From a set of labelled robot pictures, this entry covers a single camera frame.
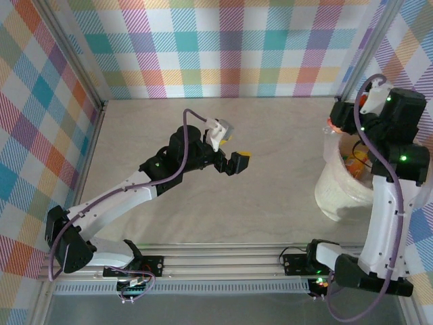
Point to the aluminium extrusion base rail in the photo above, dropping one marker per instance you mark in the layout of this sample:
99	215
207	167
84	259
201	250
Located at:
220	262

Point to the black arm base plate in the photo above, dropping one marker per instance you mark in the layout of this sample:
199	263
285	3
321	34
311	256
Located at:
152	265
294	264

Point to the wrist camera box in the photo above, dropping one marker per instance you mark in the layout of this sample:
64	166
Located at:
373	98
218	130

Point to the white bin with plastic liner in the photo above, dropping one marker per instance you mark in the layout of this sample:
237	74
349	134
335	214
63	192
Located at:
335	189

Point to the orange juice bottle black top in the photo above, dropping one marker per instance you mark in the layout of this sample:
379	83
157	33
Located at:
357	162

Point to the aluminium frame post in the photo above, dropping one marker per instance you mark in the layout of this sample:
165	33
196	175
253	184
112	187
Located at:
71	55
367	50

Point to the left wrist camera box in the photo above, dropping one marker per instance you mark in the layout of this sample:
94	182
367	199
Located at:
218	130

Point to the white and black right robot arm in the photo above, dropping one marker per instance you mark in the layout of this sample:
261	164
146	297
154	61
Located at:
382	230

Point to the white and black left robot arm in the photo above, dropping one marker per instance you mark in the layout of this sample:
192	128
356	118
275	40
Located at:
111	206

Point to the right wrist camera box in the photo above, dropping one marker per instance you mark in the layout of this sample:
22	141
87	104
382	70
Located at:
373	98

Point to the aluminium side rail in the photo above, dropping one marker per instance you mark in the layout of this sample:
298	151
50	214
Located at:
88	152

